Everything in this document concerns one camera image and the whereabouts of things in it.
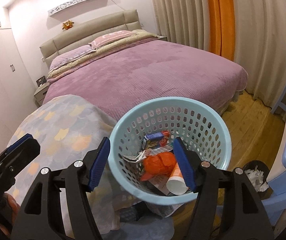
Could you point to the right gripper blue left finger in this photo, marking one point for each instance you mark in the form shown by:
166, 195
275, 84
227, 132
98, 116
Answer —
98, 165

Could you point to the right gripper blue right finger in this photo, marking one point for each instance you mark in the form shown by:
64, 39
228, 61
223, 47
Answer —
181, 154

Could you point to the orange plastic bag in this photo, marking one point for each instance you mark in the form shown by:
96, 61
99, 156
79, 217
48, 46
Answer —
161, 164

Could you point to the orange paper cup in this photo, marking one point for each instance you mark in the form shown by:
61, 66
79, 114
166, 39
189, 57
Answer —
175, 183

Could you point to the person left hand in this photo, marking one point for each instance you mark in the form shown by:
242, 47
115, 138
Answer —
11, 212

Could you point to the light blue perforated basket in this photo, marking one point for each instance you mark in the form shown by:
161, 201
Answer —
200, 127

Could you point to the blue red snack box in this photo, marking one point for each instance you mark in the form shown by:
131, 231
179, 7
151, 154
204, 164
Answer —
155, 140

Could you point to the pastel leaf pattern blanket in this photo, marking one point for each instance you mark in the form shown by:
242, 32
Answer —
67, 127

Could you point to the black mesh waste bin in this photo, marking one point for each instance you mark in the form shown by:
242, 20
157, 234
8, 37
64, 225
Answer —
257, 172

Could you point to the white wardrobe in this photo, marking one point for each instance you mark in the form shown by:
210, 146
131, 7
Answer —
16, 86

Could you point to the beige nightstand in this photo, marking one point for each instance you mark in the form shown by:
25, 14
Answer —
40, 93

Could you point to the purple covered bed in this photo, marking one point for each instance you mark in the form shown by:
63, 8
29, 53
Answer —
122, 74

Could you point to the lilac pillow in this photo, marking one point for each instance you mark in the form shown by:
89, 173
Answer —
71, 56

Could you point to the pink pillow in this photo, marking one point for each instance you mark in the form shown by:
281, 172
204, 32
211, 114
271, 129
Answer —
110, 38

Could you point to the orange plush toy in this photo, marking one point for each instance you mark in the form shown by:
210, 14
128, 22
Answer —
67, 25

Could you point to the beige padded headboard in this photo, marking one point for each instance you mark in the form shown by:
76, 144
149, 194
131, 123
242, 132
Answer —
84, 33

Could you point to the beige curtain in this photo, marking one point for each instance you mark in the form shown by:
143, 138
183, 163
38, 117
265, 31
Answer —
260, 38

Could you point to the orange curtain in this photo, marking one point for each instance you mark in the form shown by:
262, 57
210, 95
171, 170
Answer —
222, 28

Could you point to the white carved wall shelf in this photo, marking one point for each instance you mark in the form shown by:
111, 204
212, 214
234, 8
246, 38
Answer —
64, 6

